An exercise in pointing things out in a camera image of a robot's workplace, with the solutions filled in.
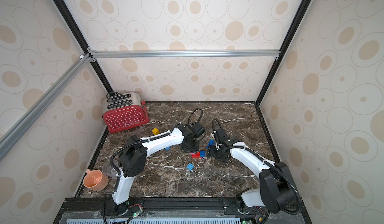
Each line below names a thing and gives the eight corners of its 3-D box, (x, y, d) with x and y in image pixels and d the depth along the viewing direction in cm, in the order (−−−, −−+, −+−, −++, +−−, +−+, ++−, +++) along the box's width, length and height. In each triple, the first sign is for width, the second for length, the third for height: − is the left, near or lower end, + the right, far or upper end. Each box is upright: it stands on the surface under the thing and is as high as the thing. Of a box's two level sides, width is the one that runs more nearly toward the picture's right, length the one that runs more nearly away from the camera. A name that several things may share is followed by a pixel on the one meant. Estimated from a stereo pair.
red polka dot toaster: (103, 132, 104) (89, 115, 90) (115, 107, 120) (105, 88, 106) (145, 132, 104) (136, 115, 90) (151, 107, 120) (145, 88, 106)
